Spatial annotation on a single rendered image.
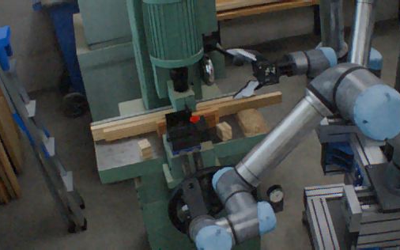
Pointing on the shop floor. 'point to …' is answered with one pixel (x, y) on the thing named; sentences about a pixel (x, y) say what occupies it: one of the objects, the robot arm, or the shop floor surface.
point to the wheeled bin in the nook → (77, 92)
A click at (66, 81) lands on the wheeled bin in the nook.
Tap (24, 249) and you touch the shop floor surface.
